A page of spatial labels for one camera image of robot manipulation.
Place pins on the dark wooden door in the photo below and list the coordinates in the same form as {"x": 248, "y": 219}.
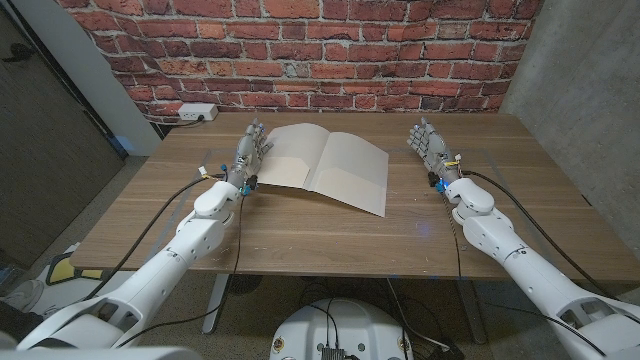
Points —
{"x": 40, "y": 150}

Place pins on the thin beige paper folder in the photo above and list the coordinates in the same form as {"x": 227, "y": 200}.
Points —
{"x": 340, "y": 170}

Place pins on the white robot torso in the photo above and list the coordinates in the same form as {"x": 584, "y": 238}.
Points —
{"x": 350, "y": 325}

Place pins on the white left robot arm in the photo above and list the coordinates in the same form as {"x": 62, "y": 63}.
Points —
{"x": 150, "y": 280}

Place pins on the white robot chest cover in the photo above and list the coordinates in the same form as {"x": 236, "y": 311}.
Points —
{"x": 100, "y": 354}

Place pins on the grey sneaker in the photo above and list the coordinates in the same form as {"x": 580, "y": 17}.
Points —
{"x": 25, "y": 295}

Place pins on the white power strip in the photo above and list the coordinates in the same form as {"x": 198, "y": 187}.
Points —
{"x": 197, "y": 111}

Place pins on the yellow and black floor item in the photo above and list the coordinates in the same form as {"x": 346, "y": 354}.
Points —
{"x": 65, "y": 270}

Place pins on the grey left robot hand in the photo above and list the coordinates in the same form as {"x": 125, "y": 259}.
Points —
{"x": 247, "y": 150}

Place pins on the grey metal table leg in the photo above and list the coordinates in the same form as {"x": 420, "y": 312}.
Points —
{"x": 215, "y": 305}
{"x": 472, "y": 315}

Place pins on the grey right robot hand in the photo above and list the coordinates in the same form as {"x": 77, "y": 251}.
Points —
{"x": 434, "y": 150}

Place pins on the red brick print backdrop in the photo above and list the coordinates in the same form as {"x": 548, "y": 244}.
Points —
{"x": 400, "y": 50}

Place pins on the person's dark trouser leg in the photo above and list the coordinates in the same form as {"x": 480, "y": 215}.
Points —
{"x": 17, "y": 320}

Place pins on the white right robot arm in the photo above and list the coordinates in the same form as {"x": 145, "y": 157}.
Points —
{"x": 530, "y": 280}

